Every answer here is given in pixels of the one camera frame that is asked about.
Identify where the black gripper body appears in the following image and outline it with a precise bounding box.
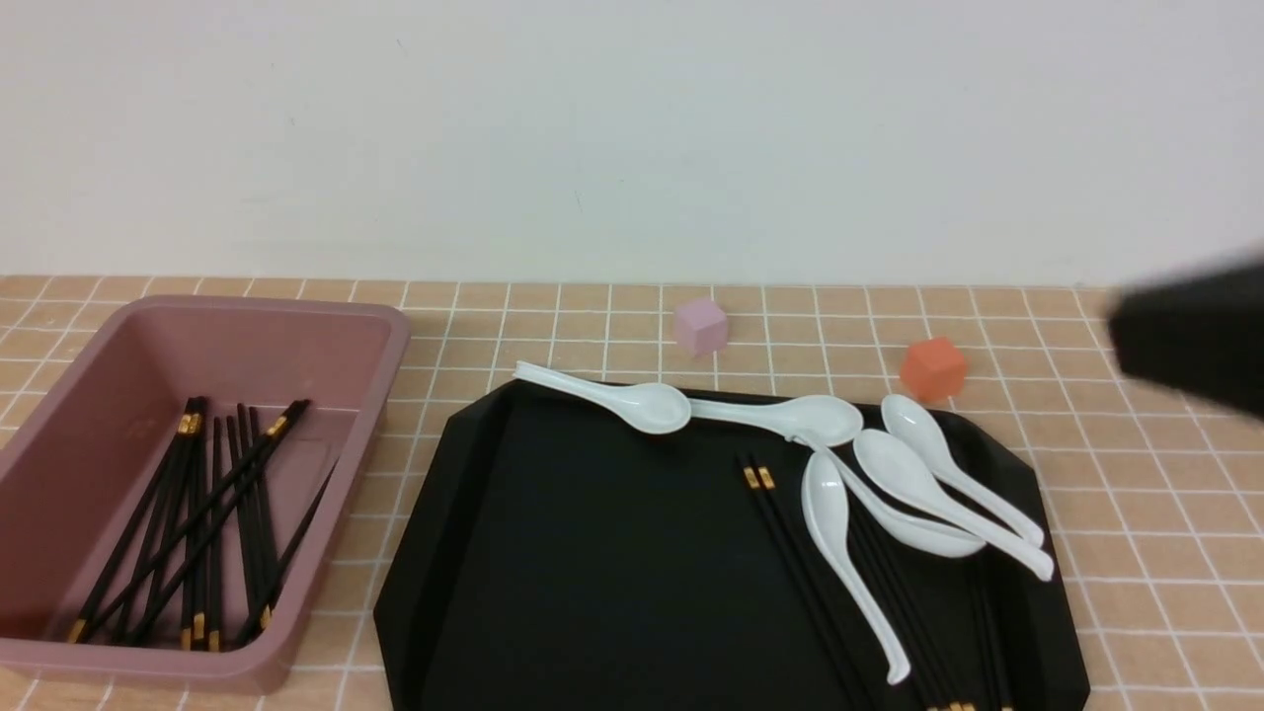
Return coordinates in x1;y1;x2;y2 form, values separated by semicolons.
1106;257;1263;420

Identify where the long black chopstick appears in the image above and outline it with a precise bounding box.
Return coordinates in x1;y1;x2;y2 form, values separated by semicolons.
230;461;339;649

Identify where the orange cube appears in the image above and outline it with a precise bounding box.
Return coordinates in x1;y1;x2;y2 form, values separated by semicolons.
899;337;968;402

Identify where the white spoon far right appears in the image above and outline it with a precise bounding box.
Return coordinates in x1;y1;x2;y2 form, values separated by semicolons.
880;393;1047;548

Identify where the white spoon middle right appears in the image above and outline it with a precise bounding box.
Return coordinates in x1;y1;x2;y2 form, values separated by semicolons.
853;429;1055;582

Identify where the white spoon under others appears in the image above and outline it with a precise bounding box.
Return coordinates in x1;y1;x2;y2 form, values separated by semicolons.
791;436;985;559

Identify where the white spoon top middle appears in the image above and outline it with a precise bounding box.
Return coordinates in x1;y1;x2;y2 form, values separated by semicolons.
689;395;865;448

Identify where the white spoon upright middle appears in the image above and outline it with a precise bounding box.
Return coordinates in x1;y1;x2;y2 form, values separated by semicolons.
800;450;911;684

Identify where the black chopstick tray lower right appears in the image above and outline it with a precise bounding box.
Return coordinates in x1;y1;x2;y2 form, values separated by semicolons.
860;522;1010;710

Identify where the gold banded chopstick tray right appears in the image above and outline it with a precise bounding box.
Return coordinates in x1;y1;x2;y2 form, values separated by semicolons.
750;455;890;711

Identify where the gold banded chopstick tray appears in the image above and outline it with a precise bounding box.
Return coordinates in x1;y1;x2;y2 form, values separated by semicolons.
736;455;870;711
750;455;890;711

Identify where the gold banded chopstick tray left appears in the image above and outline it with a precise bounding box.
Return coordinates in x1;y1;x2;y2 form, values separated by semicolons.
736;455;870;711

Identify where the pink cube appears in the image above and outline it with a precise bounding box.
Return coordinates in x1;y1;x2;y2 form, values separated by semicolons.
672;297;731;358

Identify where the white spoon far left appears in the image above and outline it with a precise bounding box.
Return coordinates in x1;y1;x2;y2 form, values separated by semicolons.
513;361;691;434

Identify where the black octagonal tray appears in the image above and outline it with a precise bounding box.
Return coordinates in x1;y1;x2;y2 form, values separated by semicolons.
373;381;1091;710

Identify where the black chopstick bin right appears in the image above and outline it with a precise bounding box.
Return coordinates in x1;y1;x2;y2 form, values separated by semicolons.
257;448;278;631

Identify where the crossing black chopstick in bin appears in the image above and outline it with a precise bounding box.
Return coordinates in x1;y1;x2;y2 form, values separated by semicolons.
66;397;311;652

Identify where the black chopstick bin left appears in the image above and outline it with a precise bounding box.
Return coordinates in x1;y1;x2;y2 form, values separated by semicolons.
66;397;201;644

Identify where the pink plastic bin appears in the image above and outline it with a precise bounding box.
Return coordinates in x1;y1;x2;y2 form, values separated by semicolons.
1;295;410;695

